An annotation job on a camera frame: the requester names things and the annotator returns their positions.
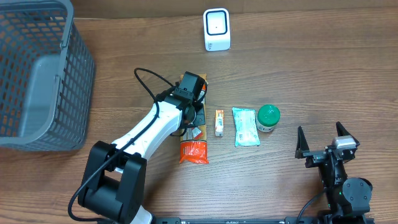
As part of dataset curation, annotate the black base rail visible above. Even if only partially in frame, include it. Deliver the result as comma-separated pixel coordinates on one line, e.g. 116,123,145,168
149,216,376,224

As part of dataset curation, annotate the orange noodle packet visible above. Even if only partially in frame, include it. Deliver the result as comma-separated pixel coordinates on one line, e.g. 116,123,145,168
178,73,210,165

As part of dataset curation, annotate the green lid white jar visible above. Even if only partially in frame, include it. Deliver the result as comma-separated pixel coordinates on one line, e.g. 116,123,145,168
256,105,280,133

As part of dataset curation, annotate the white barcode scanner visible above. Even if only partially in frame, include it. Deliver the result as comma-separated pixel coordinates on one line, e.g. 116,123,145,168
203,8,231,52

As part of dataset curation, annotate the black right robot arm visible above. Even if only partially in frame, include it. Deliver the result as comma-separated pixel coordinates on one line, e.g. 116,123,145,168
295,121,374,223

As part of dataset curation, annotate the small orange white box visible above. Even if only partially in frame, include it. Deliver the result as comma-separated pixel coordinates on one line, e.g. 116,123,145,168
215,110,224,137

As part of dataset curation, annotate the teal wet wipes pack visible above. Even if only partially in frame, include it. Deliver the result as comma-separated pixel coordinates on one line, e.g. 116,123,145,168
232,107,261,147

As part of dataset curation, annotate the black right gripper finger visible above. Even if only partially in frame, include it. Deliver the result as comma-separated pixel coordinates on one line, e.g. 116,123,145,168
336,121,360,146
295,126,310,159

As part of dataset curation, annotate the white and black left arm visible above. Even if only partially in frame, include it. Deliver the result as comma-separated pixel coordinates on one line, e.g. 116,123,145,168
68,72,207,223

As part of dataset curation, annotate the grey plastic mesh basket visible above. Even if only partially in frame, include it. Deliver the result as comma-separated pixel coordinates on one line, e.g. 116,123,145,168
1,0,96,151

